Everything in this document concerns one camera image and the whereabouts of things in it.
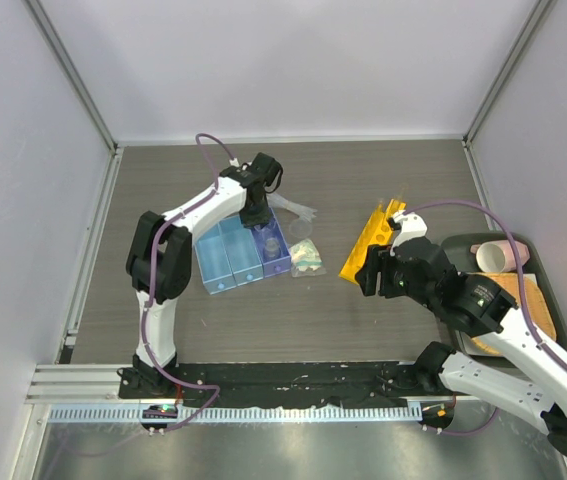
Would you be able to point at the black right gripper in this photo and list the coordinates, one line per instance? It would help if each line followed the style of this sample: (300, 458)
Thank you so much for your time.
(378, 260)

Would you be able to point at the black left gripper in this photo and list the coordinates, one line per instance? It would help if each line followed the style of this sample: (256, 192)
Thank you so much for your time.
(263, 218)

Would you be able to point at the larger clear glass beaker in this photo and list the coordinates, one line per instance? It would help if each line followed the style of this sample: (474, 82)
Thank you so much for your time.
(264, 232)

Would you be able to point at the clear plastic pipettes bundle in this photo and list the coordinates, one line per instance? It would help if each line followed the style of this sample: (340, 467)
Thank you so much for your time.
(304, 212)

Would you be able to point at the small clear glass beaker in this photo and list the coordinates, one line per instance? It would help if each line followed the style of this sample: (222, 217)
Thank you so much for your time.
(271, 249)

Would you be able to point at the blue three-compartment organizer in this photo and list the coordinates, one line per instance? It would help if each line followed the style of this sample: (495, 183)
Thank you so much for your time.
(230, 256)

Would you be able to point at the plastic bag with gloves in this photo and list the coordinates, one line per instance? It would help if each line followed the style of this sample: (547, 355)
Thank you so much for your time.
(306, 259)

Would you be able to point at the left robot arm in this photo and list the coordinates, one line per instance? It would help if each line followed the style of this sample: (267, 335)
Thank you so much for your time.
(159, 261)

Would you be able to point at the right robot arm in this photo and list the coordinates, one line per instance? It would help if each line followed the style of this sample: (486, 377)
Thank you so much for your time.
(479, 307)

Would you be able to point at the yellow test tube rack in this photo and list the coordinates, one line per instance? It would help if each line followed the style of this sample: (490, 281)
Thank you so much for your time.
(377, 231)

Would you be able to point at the pink paper cup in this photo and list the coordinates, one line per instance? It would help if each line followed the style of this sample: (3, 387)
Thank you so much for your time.
(498, 256)

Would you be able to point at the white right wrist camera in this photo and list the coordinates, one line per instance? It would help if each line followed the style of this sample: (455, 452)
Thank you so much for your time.
(405, 227)

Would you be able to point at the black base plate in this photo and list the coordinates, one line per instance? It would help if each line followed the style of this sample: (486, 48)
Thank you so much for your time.
(349, 385)

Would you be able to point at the white slotted cable duct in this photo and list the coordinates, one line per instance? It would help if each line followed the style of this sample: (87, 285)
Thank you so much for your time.
(151, 413)

